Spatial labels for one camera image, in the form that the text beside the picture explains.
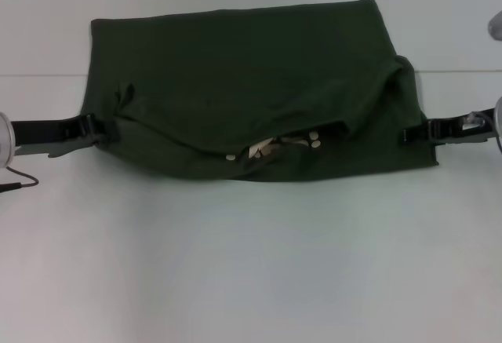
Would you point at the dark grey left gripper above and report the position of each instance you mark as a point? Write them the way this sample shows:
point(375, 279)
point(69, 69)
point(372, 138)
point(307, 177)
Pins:
point(39, 135)

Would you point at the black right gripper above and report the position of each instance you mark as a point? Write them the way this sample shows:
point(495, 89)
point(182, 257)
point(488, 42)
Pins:
point(476, 131)

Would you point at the dark green t-shirt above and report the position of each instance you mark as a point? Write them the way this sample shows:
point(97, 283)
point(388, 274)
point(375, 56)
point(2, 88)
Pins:
point(235, 76)

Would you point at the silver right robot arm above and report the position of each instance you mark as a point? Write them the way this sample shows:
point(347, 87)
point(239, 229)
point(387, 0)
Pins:
point(498, 123)

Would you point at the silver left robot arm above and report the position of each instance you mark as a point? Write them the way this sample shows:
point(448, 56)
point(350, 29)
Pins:
point(6, 135)

